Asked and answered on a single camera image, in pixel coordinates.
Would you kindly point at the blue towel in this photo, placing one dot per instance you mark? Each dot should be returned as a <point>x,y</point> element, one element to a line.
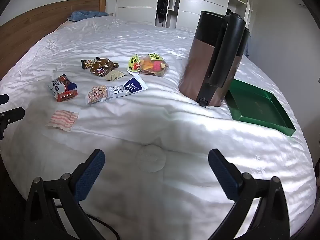
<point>83,15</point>

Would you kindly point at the small red snack packet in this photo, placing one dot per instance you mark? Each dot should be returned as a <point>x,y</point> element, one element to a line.
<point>67,96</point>

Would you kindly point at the gold and navy cookie packet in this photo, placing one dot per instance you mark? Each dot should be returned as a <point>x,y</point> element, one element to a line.
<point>88,63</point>

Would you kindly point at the green tray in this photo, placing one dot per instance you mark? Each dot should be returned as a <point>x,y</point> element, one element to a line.
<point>257,110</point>

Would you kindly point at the white and blue snack packet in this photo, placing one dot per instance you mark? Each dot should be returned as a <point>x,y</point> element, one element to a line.
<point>115,92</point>

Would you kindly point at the red striped white packet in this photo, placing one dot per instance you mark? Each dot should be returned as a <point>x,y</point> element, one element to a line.
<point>62,120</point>

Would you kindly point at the white wardrobe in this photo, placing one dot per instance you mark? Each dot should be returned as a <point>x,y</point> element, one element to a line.
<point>197,2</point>

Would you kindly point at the clear fruit snack bag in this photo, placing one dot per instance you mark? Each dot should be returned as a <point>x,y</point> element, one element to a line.
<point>148,65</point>

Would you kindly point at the small beige packet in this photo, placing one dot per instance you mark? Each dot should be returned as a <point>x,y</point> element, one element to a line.
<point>115,75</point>

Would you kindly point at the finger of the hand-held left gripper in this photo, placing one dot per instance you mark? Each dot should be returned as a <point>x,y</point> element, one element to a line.
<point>11,116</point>
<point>3,99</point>

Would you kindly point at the wooden headboard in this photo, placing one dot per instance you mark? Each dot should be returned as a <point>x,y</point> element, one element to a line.
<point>30,30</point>

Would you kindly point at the dark hanging clothes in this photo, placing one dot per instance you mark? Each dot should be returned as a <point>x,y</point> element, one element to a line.
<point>163,0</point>

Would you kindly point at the brown bread packet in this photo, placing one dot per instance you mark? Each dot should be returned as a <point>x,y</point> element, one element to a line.
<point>103,68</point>

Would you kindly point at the white quilted blanket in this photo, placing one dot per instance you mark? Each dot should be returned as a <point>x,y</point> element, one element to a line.
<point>155,120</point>

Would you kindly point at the brown and black kettle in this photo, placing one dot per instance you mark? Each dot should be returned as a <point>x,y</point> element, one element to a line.
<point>207,75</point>

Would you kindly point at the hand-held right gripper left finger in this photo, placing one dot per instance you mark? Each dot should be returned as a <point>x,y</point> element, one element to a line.
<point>89,173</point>

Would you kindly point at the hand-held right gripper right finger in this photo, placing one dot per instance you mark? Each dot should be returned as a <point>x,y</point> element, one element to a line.
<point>223,173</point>

